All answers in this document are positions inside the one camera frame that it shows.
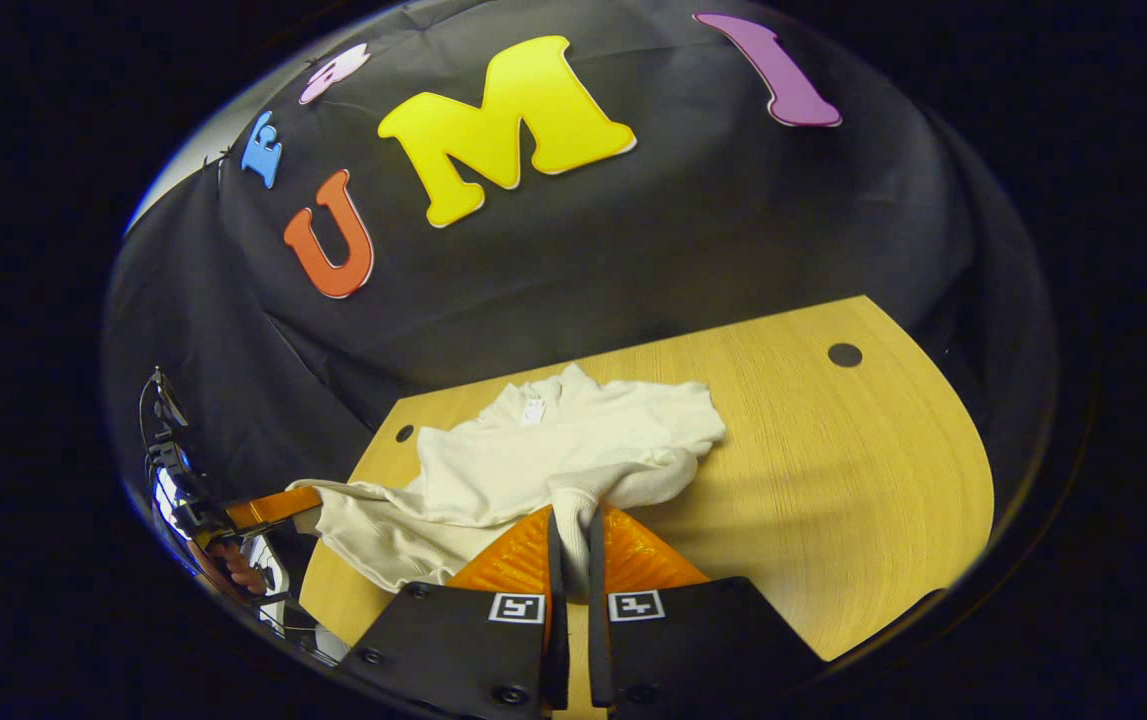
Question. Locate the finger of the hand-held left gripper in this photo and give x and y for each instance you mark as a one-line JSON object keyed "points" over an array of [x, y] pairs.
{"points": [[273, 507]]}

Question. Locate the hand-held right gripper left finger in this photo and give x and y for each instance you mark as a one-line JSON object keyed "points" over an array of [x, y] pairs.
{"points": [[557, 620]]}

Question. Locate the black backdrop cloth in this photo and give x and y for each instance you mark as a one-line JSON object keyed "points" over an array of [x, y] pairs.
{"points": [[633, 250]]}

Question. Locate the computer monitor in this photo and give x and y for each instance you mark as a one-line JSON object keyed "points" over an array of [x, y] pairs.
{"points": [[165, 495]]}

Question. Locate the cream white sweater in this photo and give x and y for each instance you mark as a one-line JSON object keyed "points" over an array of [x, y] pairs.
{"points": [[553, 450]]}

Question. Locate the white side desk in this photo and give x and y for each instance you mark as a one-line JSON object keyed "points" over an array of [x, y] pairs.
{"points": [[318, 640]]}

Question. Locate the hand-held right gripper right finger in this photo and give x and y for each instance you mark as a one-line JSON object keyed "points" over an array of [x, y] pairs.
{"points": [[598, 640]]}

